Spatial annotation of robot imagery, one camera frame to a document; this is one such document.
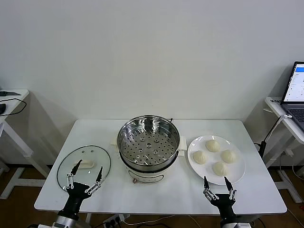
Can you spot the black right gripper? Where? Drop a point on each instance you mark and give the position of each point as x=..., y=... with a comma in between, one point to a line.
x=224, y=204

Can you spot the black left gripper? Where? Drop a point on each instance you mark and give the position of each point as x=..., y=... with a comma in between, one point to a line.
x=74, y=192

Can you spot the white steamed baozi bun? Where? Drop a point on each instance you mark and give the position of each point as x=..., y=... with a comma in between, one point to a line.
x=213, y=145
x=220, y=168
x=200, y=157
x=229, y=156

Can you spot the glass pot lid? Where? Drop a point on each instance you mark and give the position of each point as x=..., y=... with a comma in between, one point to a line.
x=71, y=155

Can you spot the stainless steel steamer basket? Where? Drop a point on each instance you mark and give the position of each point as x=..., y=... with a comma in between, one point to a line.
x=142, y=133

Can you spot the white round plate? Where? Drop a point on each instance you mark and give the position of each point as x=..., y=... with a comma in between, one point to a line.
x=237, y=173

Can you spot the white power strip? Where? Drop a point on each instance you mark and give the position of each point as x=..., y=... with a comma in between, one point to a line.
x=114, y=219

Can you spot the brown cooker knob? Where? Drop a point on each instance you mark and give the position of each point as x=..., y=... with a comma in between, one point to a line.
x=135, y=181

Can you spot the black table clamp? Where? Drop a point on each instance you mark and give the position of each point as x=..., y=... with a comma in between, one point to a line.
x=262, y=147

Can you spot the white plug adapter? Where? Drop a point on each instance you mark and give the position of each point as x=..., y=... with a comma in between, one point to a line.
x=288, y=152

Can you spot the white side table with laptop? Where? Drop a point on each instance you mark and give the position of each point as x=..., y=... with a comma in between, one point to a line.
x=275, y=107

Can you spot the white printed label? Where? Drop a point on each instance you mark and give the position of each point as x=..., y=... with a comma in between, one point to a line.
x=275, y=101

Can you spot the black computer mouse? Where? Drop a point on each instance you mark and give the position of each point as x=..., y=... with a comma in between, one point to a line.
x=2, y=108

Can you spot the flat dark green object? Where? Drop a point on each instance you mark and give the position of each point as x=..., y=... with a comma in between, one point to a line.
x=7, y=93

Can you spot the grey open laptop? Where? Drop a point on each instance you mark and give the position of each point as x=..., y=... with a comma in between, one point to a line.
x=294, y=83

